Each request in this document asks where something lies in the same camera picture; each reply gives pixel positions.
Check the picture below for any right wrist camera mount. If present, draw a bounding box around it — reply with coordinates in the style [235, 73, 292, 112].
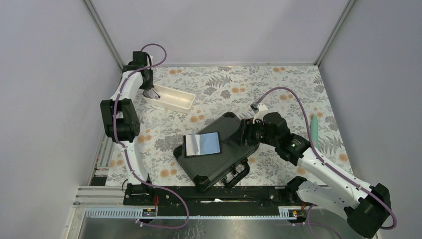
[251, 103, 268, 123]

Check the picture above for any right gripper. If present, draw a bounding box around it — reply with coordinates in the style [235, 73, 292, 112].
[228, 117, 279, 147]

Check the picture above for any credit card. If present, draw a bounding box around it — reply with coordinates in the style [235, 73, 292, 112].
[142, 89, 161, 100]

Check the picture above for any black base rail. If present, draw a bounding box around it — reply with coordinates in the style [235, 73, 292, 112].
[123, 185, 311, 217]

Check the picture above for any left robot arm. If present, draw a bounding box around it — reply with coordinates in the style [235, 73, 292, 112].
[100, 51, 154, 205]

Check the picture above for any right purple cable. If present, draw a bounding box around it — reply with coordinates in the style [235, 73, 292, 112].
[252, 87, 398, 230]

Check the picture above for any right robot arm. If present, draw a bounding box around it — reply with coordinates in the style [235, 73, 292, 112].
[239, 112, 397, 238]

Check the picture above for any white plastic tray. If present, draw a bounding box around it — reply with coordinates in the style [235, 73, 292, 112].
[142, 85, 196, 114]

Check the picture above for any floral tablecloth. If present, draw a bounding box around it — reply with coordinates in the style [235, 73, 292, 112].
[133, 66, 352, 186]

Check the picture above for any mint green tube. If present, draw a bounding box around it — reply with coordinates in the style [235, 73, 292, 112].
[310, 114, 320, 150]

